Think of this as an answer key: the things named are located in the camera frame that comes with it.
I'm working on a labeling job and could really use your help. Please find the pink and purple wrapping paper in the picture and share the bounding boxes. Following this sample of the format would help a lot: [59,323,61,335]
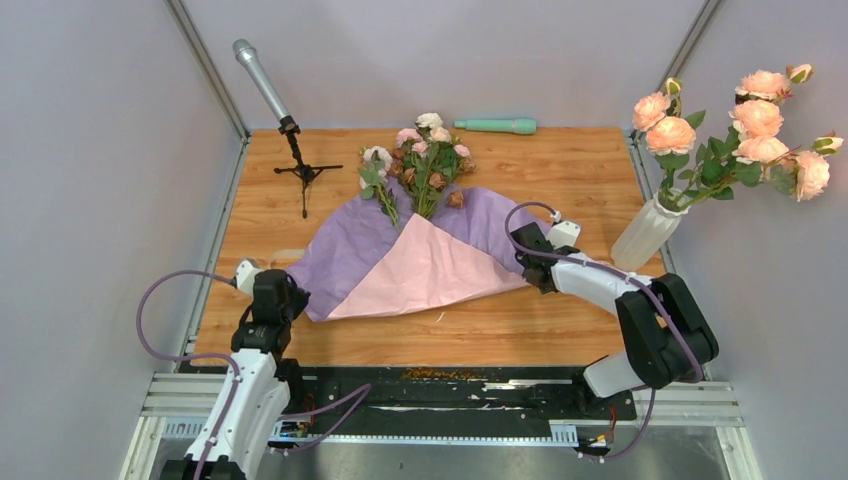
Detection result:
[286,187,537,322]

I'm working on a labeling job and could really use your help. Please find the cream printed ribbon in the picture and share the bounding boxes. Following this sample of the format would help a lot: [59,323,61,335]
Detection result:
[269,249,305,264]

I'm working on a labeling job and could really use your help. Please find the pink flower bouquet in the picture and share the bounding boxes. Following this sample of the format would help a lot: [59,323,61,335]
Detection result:
[358,112,476,228]

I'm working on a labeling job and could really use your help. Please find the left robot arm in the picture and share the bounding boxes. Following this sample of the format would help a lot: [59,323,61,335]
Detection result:
[160,259,309,479]

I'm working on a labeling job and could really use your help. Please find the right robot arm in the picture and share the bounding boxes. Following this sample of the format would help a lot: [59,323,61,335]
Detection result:
[509,223,719,418]

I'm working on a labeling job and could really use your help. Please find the peach artificial roses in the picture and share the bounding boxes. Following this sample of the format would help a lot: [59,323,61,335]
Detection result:
[632,64,844,213]

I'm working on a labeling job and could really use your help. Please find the silver microphone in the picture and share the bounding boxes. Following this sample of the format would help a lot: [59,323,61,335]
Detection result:
[232,39,295,132]

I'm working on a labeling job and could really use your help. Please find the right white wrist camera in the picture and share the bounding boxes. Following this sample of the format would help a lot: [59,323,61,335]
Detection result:
[546,220,582,249]

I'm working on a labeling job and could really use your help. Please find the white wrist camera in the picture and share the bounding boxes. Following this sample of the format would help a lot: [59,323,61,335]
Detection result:
[546,220,582,249]
[233,258,262,297]

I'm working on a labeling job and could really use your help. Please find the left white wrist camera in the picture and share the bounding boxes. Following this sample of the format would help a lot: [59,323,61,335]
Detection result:
[233,258,262,297]

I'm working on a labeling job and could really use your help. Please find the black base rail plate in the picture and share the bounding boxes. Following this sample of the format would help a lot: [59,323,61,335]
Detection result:
[282,366,637,423]

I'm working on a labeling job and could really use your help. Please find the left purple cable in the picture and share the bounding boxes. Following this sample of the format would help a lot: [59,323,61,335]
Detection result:
[135,270,372,480]

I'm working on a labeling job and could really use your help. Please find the teal cylindrical handle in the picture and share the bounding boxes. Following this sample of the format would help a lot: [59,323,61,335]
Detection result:
[453,118,537,135]

